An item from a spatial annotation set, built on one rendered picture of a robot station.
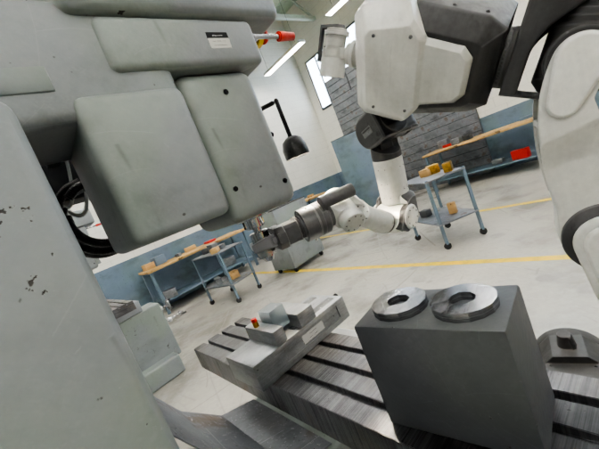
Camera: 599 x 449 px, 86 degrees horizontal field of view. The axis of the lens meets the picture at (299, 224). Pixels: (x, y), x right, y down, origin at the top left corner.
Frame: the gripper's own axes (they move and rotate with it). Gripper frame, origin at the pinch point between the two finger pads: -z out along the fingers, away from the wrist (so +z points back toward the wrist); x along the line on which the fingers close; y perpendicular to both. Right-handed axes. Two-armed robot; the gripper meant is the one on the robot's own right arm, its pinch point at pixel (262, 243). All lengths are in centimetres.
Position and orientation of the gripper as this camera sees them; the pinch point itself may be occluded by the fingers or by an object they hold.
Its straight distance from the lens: 81.7
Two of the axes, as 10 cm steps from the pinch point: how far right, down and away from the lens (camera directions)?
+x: 2.5, 0.2, -9.7
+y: 3.8, 9.2, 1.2
